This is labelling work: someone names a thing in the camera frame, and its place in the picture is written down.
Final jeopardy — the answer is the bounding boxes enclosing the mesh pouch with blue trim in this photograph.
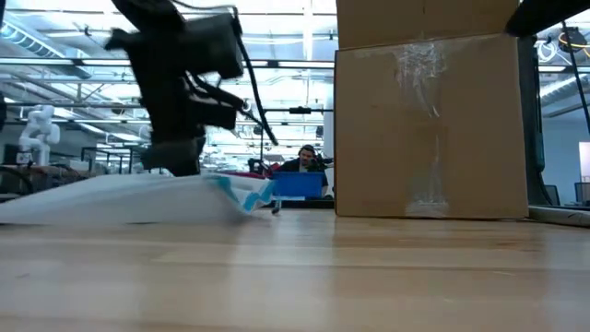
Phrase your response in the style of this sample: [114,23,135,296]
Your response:
[0,172,277,228]

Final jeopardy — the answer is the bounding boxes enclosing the white panel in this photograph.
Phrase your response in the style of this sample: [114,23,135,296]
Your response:
[578,140,590,184]

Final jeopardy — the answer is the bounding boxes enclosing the brown cardboard box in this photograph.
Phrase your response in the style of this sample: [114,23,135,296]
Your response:
[334,0,531,220]

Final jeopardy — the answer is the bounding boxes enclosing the wooden workbench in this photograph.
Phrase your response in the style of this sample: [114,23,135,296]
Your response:
[0,163,97,195]

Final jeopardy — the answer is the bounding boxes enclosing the black frame rig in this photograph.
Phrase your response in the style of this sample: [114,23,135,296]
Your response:
[259,106,336,176]

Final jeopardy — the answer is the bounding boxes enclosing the grey metal bar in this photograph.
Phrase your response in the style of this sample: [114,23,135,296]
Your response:
[527,204,590,228]

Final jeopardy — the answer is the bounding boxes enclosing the person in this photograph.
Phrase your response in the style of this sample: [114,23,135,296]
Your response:
[277,143,331,188]

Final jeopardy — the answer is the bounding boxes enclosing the black metal rack frame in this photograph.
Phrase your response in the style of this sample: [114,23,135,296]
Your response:
[80,145,135,177]

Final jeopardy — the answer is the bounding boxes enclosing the long ceiling light bar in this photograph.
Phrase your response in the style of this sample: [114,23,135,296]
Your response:
[0,57,590,74]

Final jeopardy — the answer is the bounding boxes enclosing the blue plastic bin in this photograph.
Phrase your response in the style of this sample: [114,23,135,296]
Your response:
[270,172,325,200]

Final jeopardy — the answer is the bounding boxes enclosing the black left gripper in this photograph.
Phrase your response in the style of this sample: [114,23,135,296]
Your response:
[104,25,248,178]

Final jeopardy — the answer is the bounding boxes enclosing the white building column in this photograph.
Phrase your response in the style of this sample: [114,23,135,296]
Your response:
[322,82,336,160]

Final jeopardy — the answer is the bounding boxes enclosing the clear packing tape strip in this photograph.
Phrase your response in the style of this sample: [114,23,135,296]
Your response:
[395,41,451,217]

